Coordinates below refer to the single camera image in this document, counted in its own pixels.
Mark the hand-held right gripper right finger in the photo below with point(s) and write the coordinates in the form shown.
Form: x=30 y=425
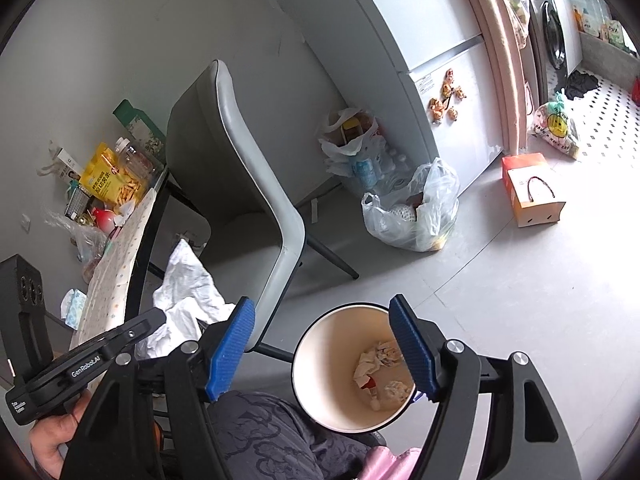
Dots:
x=412 y=350

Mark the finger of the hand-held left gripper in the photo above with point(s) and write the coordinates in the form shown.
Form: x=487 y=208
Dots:
x=140 y=327

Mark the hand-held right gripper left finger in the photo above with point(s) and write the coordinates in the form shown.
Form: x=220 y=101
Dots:
x=230 y=355

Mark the printed paper ball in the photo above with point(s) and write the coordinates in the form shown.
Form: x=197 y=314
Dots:
x=375 y=360

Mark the small white paper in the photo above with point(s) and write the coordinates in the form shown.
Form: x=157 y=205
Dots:
x=397 y=390

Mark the large white paper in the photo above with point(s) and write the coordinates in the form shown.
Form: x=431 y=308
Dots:
x=185 y=290

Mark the white waste bin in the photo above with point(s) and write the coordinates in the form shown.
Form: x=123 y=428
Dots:
x=325 y=360

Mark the person's left hand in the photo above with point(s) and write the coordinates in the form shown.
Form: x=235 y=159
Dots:
x=50 y=442

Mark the small red wrapper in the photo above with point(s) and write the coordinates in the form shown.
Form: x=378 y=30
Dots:
x=369 y=384

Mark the floral tablecloth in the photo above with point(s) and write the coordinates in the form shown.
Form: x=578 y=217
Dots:
x=112 y=270

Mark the blue tissue box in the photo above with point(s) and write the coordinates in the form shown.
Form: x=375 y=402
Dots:
x=75 y=307

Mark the person's leg in dark trousers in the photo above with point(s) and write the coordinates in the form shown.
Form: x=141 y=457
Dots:
x=270 y=435

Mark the crumpled white tissue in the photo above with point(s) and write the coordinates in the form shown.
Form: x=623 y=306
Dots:
x=122 y=216

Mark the red peach-shaped toy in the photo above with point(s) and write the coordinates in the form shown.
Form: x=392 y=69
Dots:
x=104 y=219

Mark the pink cloth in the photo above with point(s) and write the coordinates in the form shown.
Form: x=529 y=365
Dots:
x=390 y=465

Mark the large clear plastic bag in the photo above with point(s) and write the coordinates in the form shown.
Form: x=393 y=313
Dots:
x=400 y=225

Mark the yellow snack bag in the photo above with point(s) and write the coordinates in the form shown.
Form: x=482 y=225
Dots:
x=107 y=175

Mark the clear plastic jar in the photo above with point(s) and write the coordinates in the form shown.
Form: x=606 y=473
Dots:
x=137 y=160

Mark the white carton box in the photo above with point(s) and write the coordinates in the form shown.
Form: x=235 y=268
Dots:
x=65 y=160

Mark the pack of water bottles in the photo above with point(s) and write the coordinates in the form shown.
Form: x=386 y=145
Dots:
x=365 y=170

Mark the grey upholstered chair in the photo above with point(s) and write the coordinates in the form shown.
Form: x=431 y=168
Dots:
x=225 y=160

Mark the orange cardboard gift box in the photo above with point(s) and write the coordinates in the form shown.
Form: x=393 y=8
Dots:
x=535 y=200

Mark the tall green box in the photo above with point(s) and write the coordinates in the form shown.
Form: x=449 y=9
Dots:
x=137 y=122

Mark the white bag with boxes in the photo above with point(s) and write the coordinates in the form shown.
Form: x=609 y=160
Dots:
x=345 y=150

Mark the cluster of brown bear magnets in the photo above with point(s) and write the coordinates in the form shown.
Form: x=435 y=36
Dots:
x=442 y=105

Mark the yellow smiley plastic bag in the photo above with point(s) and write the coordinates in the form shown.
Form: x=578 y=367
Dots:
x=555 y=125

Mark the black cloth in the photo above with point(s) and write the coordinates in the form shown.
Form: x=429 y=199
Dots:
x=582 y=85

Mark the white refrigerator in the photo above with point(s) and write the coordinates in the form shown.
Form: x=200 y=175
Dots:
x=375 y=20

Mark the hanging plastic bag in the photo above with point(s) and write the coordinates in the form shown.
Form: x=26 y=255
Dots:
x=517 y=20

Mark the grey washing machine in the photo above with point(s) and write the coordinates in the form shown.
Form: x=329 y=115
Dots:
x=547 y=30

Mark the white orange pouch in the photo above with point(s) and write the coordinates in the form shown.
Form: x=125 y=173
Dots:
x=586 y=20

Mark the green white pouch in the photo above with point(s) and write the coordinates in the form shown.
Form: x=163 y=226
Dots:
x=616 y=35

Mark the white wall switch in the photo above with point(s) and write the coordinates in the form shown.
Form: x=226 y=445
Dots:
x=25 y=220

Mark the pink door frame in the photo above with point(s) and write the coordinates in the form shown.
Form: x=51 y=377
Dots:
x=500 y=60

